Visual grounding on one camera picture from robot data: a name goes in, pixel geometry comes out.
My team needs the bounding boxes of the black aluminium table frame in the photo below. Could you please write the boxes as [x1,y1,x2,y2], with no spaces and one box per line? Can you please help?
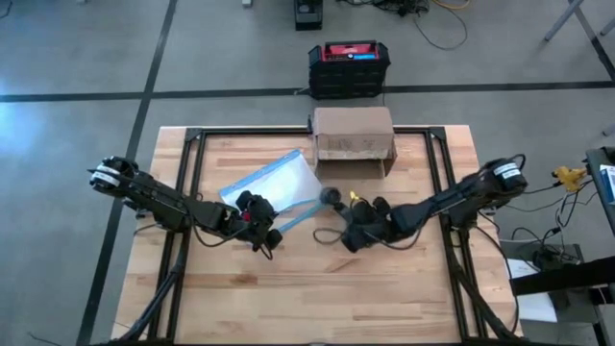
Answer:
[103,125,532,346]

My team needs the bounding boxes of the black floor cable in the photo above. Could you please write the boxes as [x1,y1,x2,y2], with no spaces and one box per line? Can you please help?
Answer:
[411,7,469,52]

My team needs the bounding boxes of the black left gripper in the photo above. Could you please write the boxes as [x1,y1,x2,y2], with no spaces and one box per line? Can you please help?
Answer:
[220,189,284,252]

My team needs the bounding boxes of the white mesh pouch blue trim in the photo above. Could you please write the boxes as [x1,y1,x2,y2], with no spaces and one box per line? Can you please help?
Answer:
[218,148,333,235]

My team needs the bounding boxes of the yellow power connector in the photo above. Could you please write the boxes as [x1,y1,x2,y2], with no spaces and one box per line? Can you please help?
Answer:
[551,164,589,194]

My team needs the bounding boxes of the blue box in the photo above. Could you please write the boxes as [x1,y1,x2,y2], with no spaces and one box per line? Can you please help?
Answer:
[599,163,615,207]

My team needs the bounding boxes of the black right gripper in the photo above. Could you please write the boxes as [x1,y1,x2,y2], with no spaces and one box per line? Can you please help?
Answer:
[332,195,404,255]

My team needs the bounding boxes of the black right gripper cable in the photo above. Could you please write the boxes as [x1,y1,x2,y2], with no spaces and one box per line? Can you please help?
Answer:
[312,227,348,247]

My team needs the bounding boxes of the brown cardboard box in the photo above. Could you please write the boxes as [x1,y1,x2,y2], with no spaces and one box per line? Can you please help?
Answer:
[310,105,399,181]

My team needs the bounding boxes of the black cable bundle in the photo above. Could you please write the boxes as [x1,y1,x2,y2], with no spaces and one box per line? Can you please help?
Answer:
[504,182,602,270]

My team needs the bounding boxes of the black side table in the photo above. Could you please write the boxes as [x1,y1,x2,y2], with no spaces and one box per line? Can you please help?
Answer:
[584,146,615,237]

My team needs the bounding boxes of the black bar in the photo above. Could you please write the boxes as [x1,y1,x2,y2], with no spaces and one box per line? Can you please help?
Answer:
[510,256,615,298]

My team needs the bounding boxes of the white paper sheet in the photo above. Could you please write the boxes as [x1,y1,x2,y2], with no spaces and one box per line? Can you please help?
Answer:
[505,258,559,324]

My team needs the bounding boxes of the grey table legs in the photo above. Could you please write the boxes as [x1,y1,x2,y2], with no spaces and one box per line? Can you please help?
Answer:
[543,0,615,83]

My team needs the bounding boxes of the floor cable tangle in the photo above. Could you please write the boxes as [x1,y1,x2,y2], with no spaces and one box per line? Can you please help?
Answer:
[335,0,432,18]

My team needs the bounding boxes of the red and black toolbox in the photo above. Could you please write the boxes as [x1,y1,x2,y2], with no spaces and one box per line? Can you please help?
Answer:
[307,39,392,101]

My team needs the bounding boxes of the yellow floor cable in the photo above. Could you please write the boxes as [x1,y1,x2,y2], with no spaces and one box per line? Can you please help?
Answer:
[430,0,473,12]

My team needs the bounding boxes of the black floor device box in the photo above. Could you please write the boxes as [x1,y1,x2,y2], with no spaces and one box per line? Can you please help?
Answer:
[293,0,325,32]

